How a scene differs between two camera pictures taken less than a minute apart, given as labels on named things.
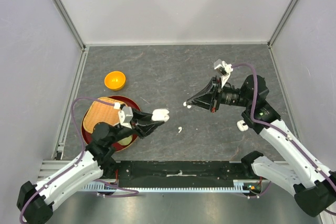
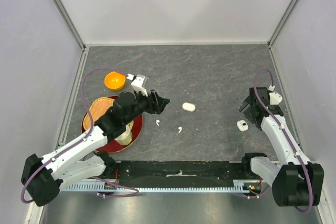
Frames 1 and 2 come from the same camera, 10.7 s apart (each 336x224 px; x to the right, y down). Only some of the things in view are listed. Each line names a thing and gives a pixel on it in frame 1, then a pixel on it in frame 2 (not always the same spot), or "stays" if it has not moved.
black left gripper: x=142 y=124 → x=153 y=99
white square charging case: x=241 y=127 stays
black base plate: x=145 y=173 stays
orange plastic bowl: x=115 y=80 stays
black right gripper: x=209 y=97 → x=242 y=105
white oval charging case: x=160 y=114 → x=188 y=106
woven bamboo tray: x=99 y=112 stays
